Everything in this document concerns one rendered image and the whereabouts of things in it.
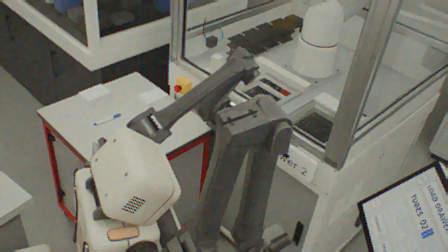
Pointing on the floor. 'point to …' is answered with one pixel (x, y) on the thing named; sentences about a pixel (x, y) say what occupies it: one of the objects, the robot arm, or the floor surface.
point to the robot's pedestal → (15, 197)
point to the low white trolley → (61, 167)
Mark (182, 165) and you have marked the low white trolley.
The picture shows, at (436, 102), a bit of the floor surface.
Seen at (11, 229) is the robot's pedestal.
